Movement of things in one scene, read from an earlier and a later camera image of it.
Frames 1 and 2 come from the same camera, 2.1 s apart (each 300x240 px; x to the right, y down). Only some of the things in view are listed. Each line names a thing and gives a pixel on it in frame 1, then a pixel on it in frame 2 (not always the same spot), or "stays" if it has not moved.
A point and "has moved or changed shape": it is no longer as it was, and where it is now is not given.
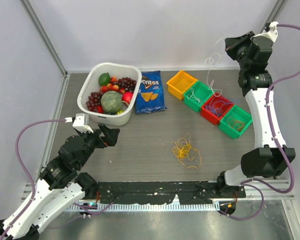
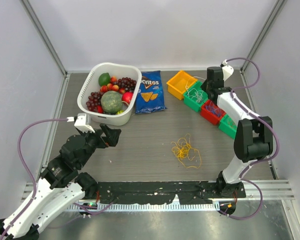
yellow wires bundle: [190, 157] stays
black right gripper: [232, 44] to [204, 85]
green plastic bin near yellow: [196, 94] stays
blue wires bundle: [215, 106] stays
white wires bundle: [210, 60] has moved or changed shape
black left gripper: [110, 138] stays
